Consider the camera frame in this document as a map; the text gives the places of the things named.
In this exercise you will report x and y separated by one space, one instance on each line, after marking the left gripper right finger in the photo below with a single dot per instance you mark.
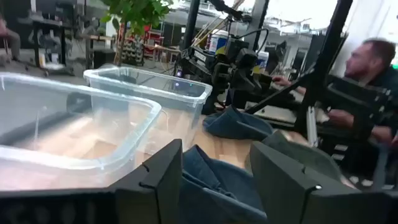
289 193

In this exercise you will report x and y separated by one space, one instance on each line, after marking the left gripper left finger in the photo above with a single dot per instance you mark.
149 193

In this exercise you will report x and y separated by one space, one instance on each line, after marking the green denim cap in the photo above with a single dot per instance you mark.
304 155

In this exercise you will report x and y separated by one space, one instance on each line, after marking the blue denim cap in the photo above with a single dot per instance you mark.
236 126
217 193

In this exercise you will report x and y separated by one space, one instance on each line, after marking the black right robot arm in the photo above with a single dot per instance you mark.
199 65

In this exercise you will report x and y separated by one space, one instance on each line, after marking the white blue wipes canister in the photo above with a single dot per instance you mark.
261 62
217 42

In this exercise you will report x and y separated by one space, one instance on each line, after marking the clear plastic bin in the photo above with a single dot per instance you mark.
174 93
62 130

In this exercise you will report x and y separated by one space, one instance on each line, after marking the green leafy plant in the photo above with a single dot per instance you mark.
136 12

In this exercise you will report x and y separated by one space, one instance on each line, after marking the person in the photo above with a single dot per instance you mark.
370 59
9 37

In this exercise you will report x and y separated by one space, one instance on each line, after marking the black background table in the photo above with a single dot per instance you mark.
46 23

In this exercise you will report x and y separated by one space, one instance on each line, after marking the black frame post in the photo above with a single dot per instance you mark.
191 21

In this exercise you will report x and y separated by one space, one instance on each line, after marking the black frame strut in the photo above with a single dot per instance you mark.
329 40

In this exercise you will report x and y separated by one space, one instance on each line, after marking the black metal bracket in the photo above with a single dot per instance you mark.
357 99

